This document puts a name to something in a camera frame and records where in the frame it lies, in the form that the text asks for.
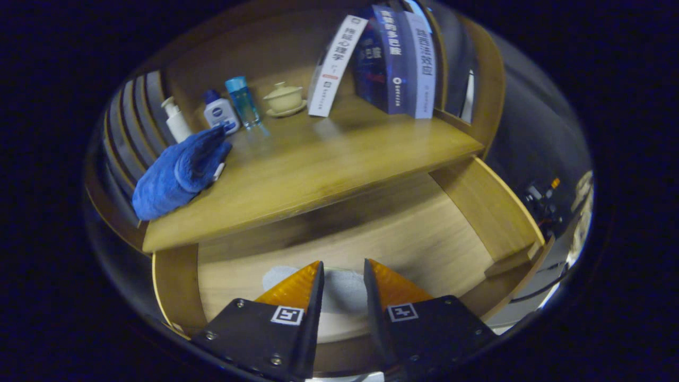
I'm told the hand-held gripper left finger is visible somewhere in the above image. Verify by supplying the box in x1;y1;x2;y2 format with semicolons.
191;260;325;380

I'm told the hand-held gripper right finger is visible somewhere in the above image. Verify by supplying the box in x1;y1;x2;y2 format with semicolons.
363;258;498;378

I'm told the wooden drawer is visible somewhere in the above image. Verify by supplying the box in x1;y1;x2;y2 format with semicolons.
152;155;555;375

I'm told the wooden countertop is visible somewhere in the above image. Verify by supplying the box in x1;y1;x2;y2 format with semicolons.
142;95;484;253

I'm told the wooden cabinet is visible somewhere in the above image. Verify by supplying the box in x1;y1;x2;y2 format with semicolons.
85;0;506;254

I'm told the blue folded towel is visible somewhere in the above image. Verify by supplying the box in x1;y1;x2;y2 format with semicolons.
132;125;233;221

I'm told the dark equipment with orange parts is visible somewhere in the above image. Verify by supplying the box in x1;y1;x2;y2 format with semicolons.
523;177;563;234

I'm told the cream lidded teacup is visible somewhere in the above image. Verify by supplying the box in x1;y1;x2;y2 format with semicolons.
263;82;308;118

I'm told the white bottle with blue cap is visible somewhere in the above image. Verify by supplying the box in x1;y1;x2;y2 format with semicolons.
203;89;241;133

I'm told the clear blue bottle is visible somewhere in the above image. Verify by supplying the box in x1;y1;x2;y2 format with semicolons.
225;76;262;129

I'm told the beige bag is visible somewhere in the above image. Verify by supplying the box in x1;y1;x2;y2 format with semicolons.
567;170;594;266

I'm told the white pump bottle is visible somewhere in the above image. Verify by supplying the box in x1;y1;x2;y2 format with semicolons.
161;97;193;144

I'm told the black backdrop cloth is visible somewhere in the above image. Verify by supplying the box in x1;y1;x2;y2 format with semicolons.
85;3;594;298

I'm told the white book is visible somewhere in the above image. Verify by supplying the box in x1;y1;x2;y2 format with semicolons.
308;15;369;117

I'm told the pale lavender book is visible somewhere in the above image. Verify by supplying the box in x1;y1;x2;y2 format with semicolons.
403;11;437;119

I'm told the dark blue book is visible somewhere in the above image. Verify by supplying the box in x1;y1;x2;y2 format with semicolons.
353;4;412;115

